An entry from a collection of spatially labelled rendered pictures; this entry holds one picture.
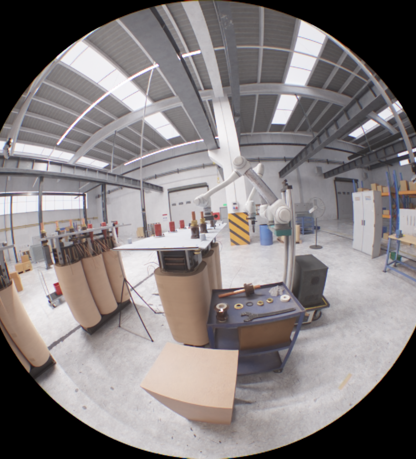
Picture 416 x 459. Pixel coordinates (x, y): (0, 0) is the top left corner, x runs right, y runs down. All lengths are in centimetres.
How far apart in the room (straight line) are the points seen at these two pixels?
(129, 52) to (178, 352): 1001
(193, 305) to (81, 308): 161
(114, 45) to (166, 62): 627
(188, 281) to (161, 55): 375
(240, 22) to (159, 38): 606
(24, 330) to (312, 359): 303
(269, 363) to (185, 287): 114
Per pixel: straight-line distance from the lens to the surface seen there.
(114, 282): 263
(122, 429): 175
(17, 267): 1008
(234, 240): 657
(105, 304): 252
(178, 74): 382
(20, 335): 217
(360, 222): 537
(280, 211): 120
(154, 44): 344
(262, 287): 128
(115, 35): 936
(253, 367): 159
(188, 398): 65
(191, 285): 117
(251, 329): 105
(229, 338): 133
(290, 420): 161
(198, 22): 698
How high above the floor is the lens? 153
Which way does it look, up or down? 6 degrees down
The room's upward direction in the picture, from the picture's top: 6 degrees counter-clockwise
